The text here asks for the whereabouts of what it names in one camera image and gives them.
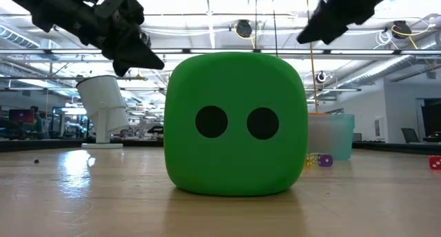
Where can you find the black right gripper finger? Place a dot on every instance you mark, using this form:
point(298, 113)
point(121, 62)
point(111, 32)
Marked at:
point(322, 27)

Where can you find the teal translucent plastic bin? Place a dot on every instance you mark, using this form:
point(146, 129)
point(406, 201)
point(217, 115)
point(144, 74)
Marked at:
point(334, 137)

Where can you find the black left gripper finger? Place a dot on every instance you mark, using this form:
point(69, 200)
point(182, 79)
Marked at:
point(134, 56)

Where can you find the red-lit screen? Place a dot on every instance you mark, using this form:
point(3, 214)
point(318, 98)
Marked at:
point(21, 115)

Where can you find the small yellow translucent die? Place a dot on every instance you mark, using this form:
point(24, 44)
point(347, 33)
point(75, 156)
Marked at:
point(311, 161)

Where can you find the small purple translucent die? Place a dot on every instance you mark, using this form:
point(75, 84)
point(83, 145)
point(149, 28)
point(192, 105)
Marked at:
point(325, 160)

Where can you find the small red translucent die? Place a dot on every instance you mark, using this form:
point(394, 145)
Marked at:
point(435, 162)

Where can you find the person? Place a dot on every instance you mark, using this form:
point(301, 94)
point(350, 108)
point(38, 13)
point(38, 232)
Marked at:
point(36, 123)

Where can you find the green foam die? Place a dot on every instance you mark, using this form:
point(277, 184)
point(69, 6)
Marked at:
point(234, 161)

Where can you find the black monitor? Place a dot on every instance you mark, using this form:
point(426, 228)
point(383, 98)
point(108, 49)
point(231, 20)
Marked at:
point(432, 121)

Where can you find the black office chair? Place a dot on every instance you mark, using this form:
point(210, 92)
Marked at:
point(410, 135)

